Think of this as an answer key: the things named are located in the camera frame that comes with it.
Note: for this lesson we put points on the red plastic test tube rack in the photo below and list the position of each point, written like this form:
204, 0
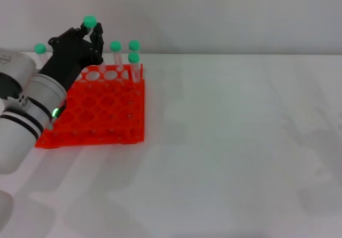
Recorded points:
107, 107

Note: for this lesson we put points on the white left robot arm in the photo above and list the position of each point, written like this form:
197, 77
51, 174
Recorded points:
24, 102

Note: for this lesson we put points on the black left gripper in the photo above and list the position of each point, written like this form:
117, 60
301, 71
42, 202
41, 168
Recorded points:
66, 59

